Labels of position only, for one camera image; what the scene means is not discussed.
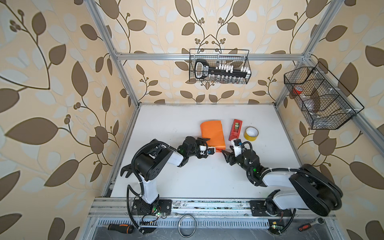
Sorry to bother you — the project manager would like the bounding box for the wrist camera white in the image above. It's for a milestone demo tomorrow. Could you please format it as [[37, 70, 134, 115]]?
[[200, 146, 216, 158], [231, 139, 242, 157]]

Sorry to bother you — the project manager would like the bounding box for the black wire basket wall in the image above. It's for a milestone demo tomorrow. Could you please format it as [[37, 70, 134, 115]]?
[[284, 62, 364, 130], [189, 48, 252, 85]]

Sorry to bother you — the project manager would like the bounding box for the orange black screwdriver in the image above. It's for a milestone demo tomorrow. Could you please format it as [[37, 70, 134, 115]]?
[[107, 224, 135, 234]]

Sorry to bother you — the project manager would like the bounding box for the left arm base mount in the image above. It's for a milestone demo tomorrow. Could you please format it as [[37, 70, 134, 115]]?
[[132, 199, 173, 217]]

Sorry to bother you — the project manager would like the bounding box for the aluminium front rail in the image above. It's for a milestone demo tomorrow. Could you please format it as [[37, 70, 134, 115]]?
[[88, 197, 338, 220]]

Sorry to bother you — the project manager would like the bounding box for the black socket tool set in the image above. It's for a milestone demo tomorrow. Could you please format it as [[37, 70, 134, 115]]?
[[190, 59, 252, 82]]

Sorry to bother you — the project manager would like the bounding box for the metal ring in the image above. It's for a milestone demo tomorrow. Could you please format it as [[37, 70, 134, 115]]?
[[177, 214, 198, 239]]

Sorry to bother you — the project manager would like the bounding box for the black wire basket right wall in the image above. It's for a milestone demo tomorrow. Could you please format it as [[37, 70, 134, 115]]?
[[284, 62, 364, 130]]

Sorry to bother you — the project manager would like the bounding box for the black wire basket back wall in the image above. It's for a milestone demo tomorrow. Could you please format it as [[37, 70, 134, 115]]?
[[189, 48, 252, 85]]

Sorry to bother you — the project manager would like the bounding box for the yellow tape roll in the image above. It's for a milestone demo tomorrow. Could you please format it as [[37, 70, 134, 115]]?
[[244, 127, 259, 142]]

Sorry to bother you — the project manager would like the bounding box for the red capped item in basket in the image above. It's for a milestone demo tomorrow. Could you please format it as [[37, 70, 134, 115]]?
[[293, 86, 304, 96]]

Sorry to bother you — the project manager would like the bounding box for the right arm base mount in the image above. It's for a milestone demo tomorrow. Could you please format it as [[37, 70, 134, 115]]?
[[250, 200, 293, 218]]

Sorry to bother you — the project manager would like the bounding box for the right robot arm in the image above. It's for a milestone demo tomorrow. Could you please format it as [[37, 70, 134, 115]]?
[[221, 140, 343, 217]]

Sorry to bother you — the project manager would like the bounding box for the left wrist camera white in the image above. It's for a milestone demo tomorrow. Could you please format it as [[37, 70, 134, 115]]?
[[200, 146, 216, 158]]

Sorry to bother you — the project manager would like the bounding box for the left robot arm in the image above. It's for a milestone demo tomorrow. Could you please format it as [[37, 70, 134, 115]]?
[[120, 136, 216, 212]]

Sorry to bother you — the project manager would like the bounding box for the red handled ratchet wrench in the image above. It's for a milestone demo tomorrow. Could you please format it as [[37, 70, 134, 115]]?
[[298, 218, 325, 232]]

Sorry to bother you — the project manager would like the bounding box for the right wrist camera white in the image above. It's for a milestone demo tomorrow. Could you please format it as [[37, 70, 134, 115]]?
[[231, 139, 242, 157]]

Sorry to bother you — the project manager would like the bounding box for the red tape dispenser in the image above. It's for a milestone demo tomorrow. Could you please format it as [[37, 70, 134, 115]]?
[[229, 119, 243, 141]]

